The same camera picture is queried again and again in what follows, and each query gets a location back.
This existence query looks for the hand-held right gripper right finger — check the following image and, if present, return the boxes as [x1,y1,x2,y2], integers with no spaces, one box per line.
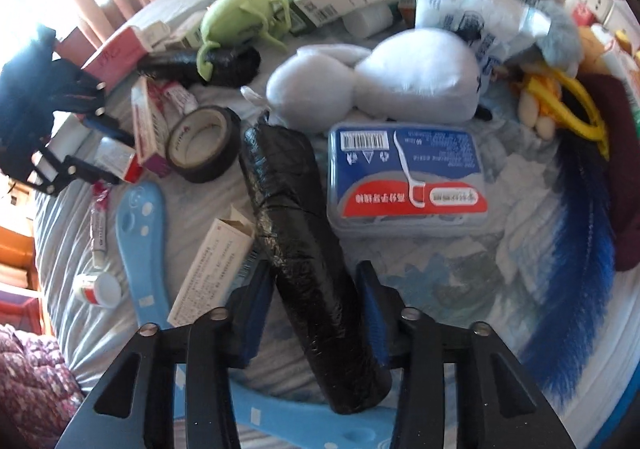
[354,260,581,449]

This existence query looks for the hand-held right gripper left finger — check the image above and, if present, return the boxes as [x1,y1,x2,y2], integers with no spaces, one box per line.
[55,259,275,449]

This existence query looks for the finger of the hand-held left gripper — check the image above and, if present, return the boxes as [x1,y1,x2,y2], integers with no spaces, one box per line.
[47,60,137,147]
[27,150,123,195]

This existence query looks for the white box red end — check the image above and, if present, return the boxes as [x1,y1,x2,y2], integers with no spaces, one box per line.
[92,135,145,184]

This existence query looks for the black plastic bag roll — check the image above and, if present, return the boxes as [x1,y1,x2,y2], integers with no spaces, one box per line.
[239,122,393,416]
[136,45,262,89]

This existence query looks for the small white carton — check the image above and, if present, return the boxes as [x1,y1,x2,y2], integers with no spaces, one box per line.
[50,114,91,157]

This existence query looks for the white printed medicine box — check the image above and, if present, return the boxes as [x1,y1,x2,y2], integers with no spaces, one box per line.
[166,204,258,327]

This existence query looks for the pink red carton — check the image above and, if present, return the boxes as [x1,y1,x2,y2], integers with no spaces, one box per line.
[80,24,156,82]

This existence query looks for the white ointment tube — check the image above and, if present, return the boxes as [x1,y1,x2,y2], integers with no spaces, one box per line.
[90,182,112,267]

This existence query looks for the red white toothpaste box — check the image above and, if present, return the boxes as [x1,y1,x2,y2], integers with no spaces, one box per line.
[131,76,198,177]

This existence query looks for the orange storage drawers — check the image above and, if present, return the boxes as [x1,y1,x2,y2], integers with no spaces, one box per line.
[0,224,46,330]

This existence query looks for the blue plastic hanger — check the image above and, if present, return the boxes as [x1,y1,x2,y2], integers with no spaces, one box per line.
[116,182,401,449]

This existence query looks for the small white red bottle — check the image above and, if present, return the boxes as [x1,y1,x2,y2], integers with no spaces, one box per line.
[72,271,122,310]

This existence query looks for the black tape roll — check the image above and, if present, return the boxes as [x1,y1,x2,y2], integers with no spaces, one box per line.
[165,106,242,184]

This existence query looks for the blue floss pick box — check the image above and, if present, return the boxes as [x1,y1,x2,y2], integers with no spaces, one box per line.
[326,122,490,240]

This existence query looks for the green alien plush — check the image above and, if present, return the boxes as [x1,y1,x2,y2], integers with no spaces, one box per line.
[196,0,293,80]

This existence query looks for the floral blanket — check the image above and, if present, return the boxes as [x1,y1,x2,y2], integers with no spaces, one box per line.
[0,324,86,449]

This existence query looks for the blue black furry tail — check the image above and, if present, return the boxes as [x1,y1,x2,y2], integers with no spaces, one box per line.
[520,129,616,397]

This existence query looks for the white plush toy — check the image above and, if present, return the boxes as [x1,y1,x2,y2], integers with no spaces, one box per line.
[241,28,482,135]

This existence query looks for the yellow plush toy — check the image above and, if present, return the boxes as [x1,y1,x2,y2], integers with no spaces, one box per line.
[515,72,558,140]

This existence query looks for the maroon cloth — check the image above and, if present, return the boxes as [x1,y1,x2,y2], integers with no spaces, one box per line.
[577,72,640,272]

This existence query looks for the white plastic bottle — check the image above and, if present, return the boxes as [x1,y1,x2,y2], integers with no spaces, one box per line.
[345,4,396,37]

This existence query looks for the yellow plastic loop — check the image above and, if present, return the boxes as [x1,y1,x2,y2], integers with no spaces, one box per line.
[550,69,611,160]

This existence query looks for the grey plush toy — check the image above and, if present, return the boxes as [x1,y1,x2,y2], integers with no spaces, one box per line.
[487,0,583,65]

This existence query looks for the brown bear plush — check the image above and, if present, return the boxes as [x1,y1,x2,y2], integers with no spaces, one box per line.
[575,24,631,80]

